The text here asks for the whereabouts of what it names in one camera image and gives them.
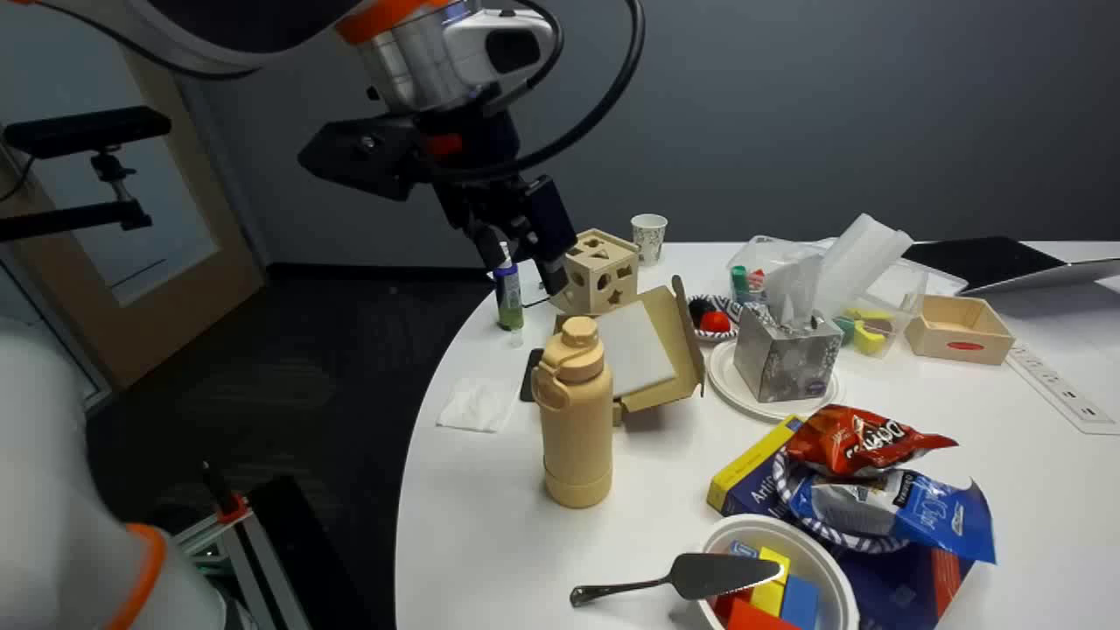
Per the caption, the white bowl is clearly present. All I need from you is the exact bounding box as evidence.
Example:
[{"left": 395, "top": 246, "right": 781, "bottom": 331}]
[{"left": 692, "top": 512, "right": 864, "bottom": 630}]

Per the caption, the blue snack bag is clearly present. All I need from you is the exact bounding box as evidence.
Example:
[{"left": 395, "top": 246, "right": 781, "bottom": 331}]
[{"left": 717, "top": 443, "right": 1001, "bottom": 630}]

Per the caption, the red black toy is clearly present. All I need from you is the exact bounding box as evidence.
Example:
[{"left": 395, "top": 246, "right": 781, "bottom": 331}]
[{"left": 686, "top": 294, "right": 742, "bottom": 347}]

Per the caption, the grey remote control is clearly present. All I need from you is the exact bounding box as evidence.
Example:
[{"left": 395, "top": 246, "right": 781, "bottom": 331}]
[{"left": 514, "top": 347, "right": 551, "bottom": 408}]

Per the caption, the clear plastic container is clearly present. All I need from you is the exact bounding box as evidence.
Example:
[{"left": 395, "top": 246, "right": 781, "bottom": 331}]
[{"left": 724, "top": 231, "right": 934, "bottom": 361}]

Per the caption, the wooden door with window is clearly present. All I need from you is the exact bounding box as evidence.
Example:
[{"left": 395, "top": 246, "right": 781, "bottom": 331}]
[{"left": 0, "top": 44, "right": 271, "bottom": 394}]

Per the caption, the white ruler strip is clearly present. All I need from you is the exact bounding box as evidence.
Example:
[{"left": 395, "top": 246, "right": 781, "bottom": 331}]
[{"left": 1006, "top": 339, "right": 1120, "bottom": 439}]

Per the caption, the red toy block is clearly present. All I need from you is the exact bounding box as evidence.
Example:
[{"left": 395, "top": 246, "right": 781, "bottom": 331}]
[{"left": 710, "top": 588, "right": 798, "bottom": 630}]

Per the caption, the clear plastic bag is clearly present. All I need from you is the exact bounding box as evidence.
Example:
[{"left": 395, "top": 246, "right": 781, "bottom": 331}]
[{"left": 435, "top": 373, "right": 518, "bottom": 437}]

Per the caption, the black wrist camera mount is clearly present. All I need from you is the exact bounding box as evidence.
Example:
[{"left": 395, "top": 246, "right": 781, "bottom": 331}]
[{"left": 294, "top": 112, "right": 432, "bottom": 201}]

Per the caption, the white patterned paper cup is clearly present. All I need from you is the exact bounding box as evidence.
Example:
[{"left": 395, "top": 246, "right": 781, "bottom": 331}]
[{"left": 626, "top": 208, "right": 672, "bottom": 269}]

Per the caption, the yellow toy block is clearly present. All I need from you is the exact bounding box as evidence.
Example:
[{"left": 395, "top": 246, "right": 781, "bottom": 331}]
[{"left": 750, "top": 547, "right": 798, "bottom": 619}]

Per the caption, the tan water bottle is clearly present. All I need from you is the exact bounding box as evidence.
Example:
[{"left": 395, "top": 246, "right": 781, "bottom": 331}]
[{"left": 528, "top": 312, "right": 619, "bottom": 513}]

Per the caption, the grey tissue box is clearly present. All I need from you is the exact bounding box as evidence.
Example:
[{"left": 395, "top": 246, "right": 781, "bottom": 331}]
[{"left": 733, "top": 252, "right": 847, "bottom": 407}]

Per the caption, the small wooden tray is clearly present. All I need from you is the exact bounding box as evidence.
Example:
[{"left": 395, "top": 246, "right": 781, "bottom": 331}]
[{"left": 904, "top": 289, "right": 1018, "bottom": 367}]

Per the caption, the yellow flat box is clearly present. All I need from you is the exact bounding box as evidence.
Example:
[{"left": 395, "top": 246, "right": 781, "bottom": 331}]
[{"left": 703, "top": 416, "right": 804, "bottom": 518}]

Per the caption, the white round plate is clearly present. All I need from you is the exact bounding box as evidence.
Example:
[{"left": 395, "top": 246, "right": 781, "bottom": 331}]
[{"left": 699, "top": 337, "right": 847, "bottom": 427}]

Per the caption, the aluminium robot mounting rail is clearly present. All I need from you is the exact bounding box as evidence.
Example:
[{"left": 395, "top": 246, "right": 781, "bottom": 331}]
[{"left": 172, "top": 470, "right": 316, "bottom": 630}]

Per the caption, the grey metal cake server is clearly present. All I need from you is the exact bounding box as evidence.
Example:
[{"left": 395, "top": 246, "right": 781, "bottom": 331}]
[{"left": 566, "top": 550, "right": 787, "bottom": 613}]

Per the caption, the wooden tray base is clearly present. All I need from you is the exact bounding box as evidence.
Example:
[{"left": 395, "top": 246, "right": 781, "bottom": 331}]
[{"left": 596, "top": 271, "right": 710, "bottom": 427}]

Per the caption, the black camera on stand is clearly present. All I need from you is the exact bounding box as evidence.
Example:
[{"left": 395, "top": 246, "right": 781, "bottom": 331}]
[{"left": 0, "top": 101, "right": 178, "bottom": 246}]

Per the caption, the black laptop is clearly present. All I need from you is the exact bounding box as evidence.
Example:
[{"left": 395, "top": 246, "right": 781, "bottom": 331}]
[{"left": 901, "top": 235, "right": 1120, "bottom": 299}]

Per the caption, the black red emergency knob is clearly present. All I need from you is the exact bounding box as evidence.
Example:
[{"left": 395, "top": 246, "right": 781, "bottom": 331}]
[{"left": 194, "top": 455, "right": 255, "bottom": 533}]

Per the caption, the white blue striped rope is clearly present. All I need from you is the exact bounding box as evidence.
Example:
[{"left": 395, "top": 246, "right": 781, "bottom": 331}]
[{"left": 771, "top": 451, "right": 928, "bottom": 558}]

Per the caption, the blue toy block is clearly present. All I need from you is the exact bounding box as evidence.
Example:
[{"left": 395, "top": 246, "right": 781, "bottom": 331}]
[{"left": 776, "top": 574, "right": 830, "bottom": 630}]

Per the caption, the wooden shape sorter box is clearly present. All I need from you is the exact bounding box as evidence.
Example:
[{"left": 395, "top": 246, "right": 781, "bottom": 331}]
[{"left": 560, "top": 224, "right": 644, "bottom": 319}]

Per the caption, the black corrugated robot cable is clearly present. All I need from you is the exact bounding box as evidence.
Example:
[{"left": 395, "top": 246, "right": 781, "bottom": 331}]
[{"left": 500, "top": 0, "right": 652, "bottom": 177}]

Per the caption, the red chips bag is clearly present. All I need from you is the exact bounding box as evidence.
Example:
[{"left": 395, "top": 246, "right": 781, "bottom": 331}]
[{"left": 776, "top": 397, "right": 962, "bottom": 483}]

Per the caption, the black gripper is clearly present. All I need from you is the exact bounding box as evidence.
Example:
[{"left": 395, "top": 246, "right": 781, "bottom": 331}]
[{"left": 418, "top": 106, "right": 580, "bottom": 297}]

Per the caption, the blue spray bottle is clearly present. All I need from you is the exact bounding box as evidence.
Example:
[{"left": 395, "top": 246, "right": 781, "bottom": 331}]
[{"left": 493, "top": 236, "right": 528, "bottom": 337}]

